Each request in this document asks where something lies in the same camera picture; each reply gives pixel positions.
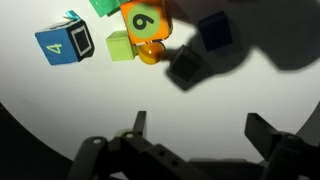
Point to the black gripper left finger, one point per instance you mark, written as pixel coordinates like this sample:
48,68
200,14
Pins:
140,156

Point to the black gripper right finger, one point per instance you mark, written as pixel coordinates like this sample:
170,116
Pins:
290,156

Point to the orange block with number six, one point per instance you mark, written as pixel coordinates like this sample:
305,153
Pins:
143,21

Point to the light green cube block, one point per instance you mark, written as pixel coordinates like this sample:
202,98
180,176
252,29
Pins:
120,46

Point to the blue block with number four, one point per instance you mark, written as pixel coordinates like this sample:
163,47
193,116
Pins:
60,46

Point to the dark blue cube block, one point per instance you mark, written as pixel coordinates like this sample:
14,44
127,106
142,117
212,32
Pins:
216,31

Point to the orange-yellow round toy ball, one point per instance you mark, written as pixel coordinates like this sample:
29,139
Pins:
151,52

